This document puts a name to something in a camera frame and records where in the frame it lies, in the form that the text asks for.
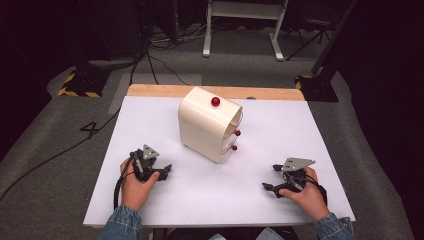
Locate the long black floor cable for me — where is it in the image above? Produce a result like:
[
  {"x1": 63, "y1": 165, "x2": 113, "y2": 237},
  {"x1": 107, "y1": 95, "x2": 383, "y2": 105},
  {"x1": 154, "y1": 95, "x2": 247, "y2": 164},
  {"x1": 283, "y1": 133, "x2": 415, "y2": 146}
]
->
[{"x1": 0, "y1": 49, "x2": 151, "y2": 203}]

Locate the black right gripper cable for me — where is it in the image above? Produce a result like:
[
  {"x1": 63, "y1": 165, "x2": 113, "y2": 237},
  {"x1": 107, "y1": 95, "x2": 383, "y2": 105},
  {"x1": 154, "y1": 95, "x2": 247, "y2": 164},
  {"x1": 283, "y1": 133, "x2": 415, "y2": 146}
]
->
[{"x1": 293, "y1": 173, "x2": 329, "y2": 206}]

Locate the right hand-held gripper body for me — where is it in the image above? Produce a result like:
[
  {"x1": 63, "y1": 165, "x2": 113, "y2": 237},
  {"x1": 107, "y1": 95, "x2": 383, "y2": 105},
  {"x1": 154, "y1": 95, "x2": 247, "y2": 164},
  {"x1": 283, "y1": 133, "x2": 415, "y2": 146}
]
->
[{"x1": 280, "y1": 157, "x2": 317, "y2": 195}]

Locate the thin black floor cable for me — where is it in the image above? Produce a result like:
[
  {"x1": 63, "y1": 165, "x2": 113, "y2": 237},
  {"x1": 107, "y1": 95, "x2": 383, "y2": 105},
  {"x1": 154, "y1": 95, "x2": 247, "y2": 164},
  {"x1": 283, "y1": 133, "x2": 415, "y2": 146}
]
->
[{"x1": 146, "y1": 52, "x2": 190, "y2": 86}]

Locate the black tripod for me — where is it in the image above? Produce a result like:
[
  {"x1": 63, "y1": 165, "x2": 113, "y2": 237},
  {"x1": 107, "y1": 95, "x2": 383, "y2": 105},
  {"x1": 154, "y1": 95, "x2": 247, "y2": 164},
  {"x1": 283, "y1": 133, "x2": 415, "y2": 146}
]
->
[{"x1": 283, "y1": 18, "x2": 332, "y2": 62}]

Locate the white table mat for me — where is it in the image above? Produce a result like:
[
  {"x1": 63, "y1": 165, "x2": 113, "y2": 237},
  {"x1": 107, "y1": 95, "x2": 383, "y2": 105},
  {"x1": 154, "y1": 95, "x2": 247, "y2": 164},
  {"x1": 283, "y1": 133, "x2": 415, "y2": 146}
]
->
[{"x1": 82, "y1": 95, "x2": 356, "y2": 228}]

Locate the person's left hand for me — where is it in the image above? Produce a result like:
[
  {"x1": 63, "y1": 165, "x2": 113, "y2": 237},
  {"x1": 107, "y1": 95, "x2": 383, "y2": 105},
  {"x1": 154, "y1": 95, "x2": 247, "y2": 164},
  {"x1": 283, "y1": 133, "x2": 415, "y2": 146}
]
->
[{"x1": 119, "y1": 157, "x2": 161, "y2": 212}]

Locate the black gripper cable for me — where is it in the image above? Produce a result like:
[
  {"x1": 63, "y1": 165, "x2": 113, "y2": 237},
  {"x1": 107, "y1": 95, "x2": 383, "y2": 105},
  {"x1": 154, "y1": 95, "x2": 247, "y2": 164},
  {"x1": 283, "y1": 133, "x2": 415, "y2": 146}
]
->
[
  {"x1": 293, "y1": 173, "x2": 329, "y2": 206},
  {"x1": 112, "y1": 151, "x2": 139, "y2": 211}
]

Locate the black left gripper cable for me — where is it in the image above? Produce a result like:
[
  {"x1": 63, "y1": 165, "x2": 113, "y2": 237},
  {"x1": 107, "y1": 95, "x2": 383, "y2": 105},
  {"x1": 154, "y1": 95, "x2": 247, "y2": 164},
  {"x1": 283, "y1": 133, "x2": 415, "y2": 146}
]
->
[{"x1": 112, "y1": 151, "x2": 139, "y2": 211}]

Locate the white metal table frame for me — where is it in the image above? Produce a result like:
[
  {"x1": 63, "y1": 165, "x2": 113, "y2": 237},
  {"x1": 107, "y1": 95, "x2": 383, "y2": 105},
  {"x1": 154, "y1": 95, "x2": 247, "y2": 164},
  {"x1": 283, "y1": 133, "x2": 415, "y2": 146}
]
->
[{"x1": 202, "y1": 0, "x2": 290, "y2": 62}]

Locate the person's right hand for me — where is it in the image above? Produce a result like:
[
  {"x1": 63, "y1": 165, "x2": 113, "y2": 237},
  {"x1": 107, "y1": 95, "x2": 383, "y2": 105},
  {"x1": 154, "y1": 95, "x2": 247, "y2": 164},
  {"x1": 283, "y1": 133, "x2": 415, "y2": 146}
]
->
[{"x1": 278, "y1": 166, "x2": 331, "y2": 222}]

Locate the cream drawer cabinet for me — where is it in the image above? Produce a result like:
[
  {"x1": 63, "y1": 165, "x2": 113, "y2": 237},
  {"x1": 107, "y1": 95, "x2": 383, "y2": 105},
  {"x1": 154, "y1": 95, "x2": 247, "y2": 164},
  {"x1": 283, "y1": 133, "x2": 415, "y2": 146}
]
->
[{"x1": 177, "y1": 86, "x2": 244, "y2": 165}]

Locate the black stand with striped base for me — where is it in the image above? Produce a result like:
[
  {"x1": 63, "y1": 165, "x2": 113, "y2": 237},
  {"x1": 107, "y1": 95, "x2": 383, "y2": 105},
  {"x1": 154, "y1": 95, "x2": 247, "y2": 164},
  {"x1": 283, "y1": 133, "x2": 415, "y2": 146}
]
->
[
  {"x1": 56, "y1": 0, "x2": 112, "y2": 99},
  {"x1": 294, "y1": 0, "x2": 358, "y2": 103}
]

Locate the cream drawer with red knob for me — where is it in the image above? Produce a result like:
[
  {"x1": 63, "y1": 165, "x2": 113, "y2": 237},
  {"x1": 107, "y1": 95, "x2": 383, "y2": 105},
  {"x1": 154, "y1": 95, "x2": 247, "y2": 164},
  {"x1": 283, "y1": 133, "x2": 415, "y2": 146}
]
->
[
  {"x1": 219, "y1": 141, "x2": 239, "y2": 157},
  {"x1": 222, "y1": 127, "x2": 242, "y2": 141}
]

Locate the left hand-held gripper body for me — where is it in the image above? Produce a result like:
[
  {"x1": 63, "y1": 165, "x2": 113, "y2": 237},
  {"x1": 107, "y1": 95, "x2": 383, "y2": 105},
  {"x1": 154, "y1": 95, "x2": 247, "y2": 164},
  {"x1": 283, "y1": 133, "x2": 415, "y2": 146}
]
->
[{"x1": 129, "y1": 143, "x2": 161, "y2": 183}]

